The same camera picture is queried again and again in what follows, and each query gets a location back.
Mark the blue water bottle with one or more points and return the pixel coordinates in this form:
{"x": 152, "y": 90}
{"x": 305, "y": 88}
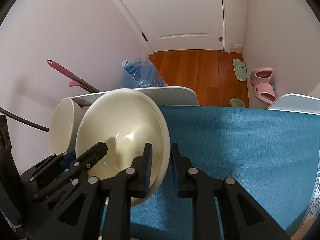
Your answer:
{"x": 141, "y": 73}

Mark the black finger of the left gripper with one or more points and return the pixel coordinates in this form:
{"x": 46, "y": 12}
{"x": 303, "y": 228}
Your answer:
{"x": 82, "y": 164}

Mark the pink slipper lower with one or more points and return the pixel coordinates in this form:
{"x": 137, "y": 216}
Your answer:
{"x": 264, "y": 93}

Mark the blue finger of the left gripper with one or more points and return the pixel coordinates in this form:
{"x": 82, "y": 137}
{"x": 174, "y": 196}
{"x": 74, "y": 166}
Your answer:
{"x": 67, "y": 159}

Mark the pink slipper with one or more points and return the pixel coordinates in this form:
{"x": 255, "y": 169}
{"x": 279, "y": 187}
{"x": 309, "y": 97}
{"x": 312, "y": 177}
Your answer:
{"x": 261, "y": 75}
{"x": 264, "y": 93}

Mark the green slipper upper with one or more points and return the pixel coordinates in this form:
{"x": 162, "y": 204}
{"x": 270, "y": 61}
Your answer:
{"x": 240, "y": 70}

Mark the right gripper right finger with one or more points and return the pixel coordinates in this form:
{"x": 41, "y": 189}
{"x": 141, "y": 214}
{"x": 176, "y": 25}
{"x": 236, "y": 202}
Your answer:
{"x": 222, "y": 209}

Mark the white door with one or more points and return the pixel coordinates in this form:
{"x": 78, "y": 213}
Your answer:
{"x": 164, "y": 25}

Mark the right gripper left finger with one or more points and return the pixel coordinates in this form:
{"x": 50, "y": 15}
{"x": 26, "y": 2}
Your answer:
{"x": 109, "y": 200}

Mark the black metal stand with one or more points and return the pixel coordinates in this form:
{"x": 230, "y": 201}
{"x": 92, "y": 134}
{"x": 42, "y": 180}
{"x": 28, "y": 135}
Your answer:
{"x": 24, "y": 121}

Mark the white ribbed bowl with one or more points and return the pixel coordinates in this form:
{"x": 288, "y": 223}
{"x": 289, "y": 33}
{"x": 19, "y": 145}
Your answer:
{"x": 64, "y": 126}

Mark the pink mop handle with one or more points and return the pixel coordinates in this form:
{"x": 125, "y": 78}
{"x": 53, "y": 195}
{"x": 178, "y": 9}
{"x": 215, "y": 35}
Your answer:
{"x": 75, "y": 80}

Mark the pink slipper upper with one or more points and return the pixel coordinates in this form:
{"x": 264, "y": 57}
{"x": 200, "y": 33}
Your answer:
{"x": 261, "y": 75}

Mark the green slipper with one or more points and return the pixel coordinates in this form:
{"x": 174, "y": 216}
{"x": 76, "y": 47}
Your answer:
{"x": 240, "y": 70}
{"x": 236, "y": 102}

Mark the cream yellow bowl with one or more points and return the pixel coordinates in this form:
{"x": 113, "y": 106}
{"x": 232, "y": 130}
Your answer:
{"x": 125, "y": 120}

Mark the blue patterned tablecloth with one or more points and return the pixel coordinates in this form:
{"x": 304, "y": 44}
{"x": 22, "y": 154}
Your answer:
{"x": 274, "y": 155}

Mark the green slipper lower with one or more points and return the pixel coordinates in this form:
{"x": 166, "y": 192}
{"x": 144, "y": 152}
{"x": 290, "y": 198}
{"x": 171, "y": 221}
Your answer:
{"x": 236, "y": 102}

